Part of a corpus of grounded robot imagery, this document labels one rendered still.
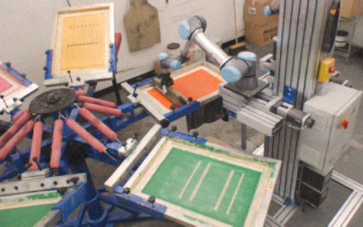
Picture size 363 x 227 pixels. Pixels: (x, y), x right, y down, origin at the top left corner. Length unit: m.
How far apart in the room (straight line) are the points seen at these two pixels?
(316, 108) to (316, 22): 0.51
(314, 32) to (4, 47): 3.36
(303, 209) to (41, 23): 3.40
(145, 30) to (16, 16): 1.63
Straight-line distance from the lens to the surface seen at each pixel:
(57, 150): 2.02
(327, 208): 2.81
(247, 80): 2.04
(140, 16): 4.49
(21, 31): 4.13
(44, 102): 2.23
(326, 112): 1.99
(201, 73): 2.89
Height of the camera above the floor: 2.36
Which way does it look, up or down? 32 degrees down
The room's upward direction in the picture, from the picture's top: 6 degrees counter-clockwise
